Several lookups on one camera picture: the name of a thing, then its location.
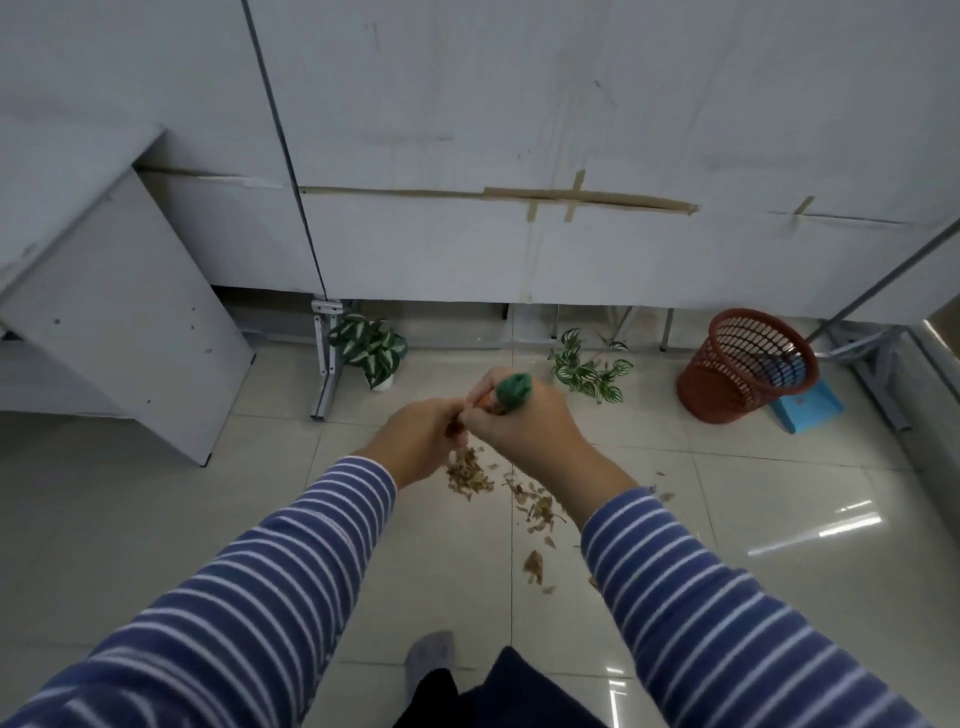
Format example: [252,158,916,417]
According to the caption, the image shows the red-brown plastic waste basket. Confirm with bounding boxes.
[675,307,821,426]

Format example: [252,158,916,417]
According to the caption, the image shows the grey metal base frame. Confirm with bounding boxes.
[823,322,914,433]

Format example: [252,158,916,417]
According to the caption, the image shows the white desk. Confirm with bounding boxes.
[0,122,258,468]

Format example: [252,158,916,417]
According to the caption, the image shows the grey sock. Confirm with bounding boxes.
[404,630,458,708]

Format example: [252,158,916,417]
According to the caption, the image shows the pile of dry leaves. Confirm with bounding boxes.
[444,442,676,597]

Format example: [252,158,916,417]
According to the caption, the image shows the broom handle with green cap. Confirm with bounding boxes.
[477,372,536,417]

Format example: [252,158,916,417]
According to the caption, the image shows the grey metal pole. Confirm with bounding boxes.
[813,217,960,354]

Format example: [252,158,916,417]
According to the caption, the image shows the person's left forearm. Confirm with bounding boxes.
[0,455,399,728]

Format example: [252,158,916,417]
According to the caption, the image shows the person's left hand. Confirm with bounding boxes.
[363,396,483,493]

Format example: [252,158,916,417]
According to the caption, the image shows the long brown tape strip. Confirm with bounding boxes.
[298,170,701,225]

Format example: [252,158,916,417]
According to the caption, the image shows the blue plastic dustpan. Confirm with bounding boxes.
[768,378,847,435]

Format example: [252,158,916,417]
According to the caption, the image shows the dark blue trousers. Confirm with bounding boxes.
[393,645,670,728]

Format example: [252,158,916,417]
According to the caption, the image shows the striped-leaf trailing plant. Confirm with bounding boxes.
[546,327,636,407]

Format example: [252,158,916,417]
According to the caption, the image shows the person's right hand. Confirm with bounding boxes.
[457,366,640,528]

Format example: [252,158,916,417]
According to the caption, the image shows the grey metal partition foot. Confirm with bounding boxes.
[310,298,354,423]

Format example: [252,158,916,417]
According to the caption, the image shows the person's right forearm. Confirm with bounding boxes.
[580,486,933,728]

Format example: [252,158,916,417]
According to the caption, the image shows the variegated plant in white pot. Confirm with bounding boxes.
[328,313,411,393]

